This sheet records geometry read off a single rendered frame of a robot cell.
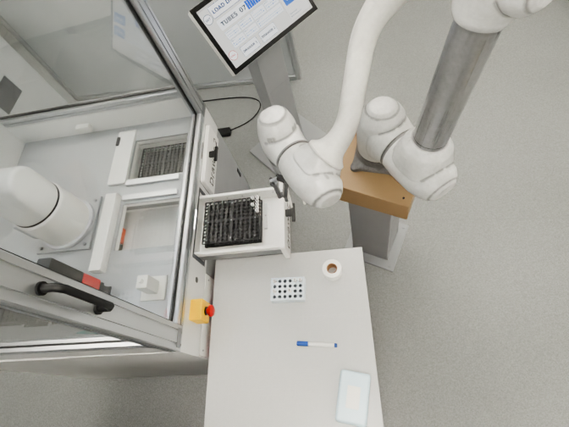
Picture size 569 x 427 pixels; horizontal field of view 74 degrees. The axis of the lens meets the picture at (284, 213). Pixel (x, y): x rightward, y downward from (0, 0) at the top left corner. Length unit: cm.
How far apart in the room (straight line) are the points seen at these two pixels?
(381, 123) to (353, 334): 71
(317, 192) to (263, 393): 77
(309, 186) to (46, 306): 57
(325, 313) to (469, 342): 99
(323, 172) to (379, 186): 59
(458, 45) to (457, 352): 156
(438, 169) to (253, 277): 76
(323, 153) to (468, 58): 38
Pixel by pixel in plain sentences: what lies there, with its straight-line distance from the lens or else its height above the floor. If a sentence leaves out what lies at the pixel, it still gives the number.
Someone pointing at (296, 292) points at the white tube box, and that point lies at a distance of 137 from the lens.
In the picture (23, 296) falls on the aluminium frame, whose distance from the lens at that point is 81.
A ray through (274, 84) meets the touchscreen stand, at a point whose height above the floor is 65.
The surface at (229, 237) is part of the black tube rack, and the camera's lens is 140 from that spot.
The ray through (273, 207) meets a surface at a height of 84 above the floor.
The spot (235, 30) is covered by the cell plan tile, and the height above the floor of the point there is 107.
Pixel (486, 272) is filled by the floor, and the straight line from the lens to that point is 229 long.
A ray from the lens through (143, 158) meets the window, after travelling 121.
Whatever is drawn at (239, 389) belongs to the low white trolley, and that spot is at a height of 76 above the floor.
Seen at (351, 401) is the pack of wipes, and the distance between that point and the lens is 130.
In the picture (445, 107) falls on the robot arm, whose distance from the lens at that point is 106.
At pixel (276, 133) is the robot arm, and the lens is 93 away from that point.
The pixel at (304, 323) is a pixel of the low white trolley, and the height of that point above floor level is 76.
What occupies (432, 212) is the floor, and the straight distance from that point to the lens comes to 238.
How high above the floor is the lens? 210
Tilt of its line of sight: 61 degrees down
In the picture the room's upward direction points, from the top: 24 degrees counter-clockwise
